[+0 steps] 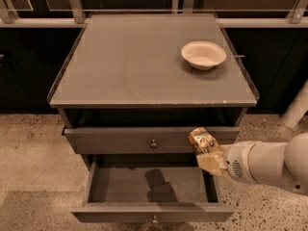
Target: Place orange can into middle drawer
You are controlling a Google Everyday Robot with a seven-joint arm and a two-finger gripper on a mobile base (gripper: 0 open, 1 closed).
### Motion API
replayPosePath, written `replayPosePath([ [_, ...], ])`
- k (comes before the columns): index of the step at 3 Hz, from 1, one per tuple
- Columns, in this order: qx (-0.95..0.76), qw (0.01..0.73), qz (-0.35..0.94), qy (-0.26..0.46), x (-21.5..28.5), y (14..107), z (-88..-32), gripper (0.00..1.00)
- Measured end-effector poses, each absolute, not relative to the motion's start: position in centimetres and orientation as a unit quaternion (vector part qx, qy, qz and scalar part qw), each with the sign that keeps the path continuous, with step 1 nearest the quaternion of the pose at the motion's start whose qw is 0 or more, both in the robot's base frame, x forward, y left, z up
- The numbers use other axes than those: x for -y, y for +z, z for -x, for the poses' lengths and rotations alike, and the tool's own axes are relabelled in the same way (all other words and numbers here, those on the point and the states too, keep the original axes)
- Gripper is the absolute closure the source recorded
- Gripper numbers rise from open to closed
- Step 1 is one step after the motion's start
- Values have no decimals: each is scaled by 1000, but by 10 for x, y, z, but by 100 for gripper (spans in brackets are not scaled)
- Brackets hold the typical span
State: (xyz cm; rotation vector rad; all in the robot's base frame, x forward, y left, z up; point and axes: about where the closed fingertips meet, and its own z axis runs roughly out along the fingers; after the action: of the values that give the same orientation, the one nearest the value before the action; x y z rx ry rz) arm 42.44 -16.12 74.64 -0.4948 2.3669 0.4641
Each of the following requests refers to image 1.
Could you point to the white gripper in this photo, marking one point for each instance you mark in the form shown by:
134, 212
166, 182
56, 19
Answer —
237, 161

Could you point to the orange crushed soda can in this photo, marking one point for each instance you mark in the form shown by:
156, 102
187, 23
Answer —
202, 141

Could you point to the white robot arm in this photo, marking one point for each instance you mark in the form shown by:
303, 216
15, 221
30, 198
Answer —
283, 165

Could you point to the grey open middle drawer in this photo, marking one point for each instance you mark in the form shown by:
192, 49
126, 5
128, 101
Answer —
150, 188

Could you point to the grey drawer cabinet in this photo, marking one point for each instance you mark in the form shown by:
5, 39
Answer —
127, 70

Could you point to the grey top drawer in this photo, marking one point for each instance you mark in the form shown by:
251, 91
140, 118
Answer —
129, 140

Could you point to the white pole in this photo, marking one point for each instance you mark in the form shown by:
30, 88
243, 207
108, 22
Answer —
297, 109

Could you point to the white paper bowl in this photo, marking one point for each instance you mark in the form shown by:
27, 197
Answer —
203, 55

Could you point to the metal railing frame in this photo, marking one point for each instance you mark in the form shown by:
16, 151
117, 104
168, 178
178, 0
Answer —
229, 13

